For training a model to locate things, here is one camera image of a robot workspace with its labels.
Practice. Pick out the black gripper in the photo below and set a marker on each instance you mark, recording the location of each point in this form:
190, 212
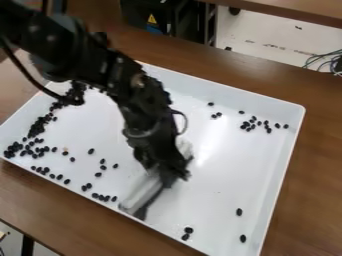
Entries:
162, 156

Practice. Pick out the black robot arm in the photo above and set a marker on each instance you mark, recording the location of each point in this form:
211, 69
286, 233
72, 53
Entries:
75, 53

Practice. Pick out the pile of black bits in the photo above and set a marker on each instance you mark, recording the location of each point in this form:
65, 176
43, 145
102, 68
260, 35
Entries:
188, 230
102, 197
35, 133
250, 124

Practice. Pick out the white tray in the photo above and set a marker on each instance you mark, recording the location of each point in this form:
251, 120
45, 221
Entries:
231, 166

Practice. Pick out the black equipment rack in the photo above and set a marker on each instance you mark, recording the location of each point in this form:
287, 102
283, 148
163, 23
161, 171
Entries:
178, 16

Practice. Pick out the wooden desk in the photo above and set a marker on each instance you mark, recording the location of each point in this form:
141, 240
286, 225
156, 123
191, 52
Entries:
289, 8

